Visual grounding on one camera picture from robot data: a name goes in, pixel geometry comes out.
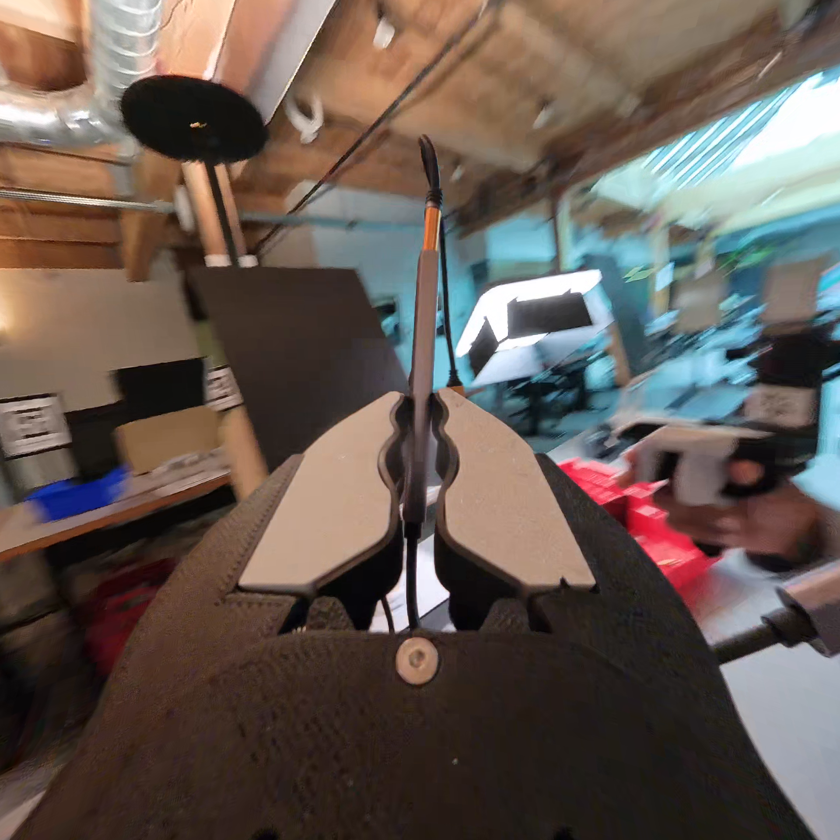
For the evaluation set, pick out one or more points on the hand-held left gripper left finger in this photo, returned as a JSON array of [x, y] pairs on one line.
[[321, 505]]

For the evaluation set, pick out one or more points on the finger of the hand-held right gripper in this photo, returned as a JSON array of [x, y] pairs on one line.
[[646, 456], [702, 476]]

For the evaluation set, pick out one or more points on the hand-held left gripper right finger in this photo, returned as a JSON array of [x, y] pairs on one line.
[[505, 505]]

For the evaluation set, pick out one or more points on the red plastic bin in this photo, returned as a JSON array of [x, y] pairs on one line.
[[646, 522]]

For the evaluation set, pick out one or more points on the grey usb hub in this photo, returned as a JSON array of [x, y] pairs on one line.
[[423, 328]]

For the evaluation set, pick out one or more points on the person's right hand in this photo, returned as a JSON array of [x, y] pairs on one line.
[[754, 525]]

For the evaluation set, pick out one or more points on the large black board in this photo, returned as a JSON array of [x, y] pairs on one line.
[[295, 348]]

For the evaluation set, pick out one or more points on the cardboard box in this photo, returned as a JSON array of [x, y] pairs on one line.
[[167, 436]]

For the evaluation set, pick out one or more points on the white softbox light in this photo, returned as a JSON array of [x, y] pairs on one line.
[[525, 289]]

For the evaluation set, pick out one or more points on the red cloth bag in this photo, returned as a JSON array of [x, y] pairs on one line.
[[128, 610]]

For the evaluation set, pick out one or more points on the small blue bin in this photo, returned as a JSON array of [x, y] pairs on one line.
[[79, 495]]

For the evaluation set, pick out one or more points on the white marker sign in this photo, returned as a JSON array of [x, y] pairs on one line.
[[33, 426]]

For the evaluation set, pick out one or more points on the black floor lamp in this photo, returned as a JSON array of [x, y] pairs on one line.
[[193, 118]]

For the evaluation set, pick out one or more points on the silver ventilation duct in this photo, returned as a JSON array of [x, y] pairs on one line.
[[124, 39]]

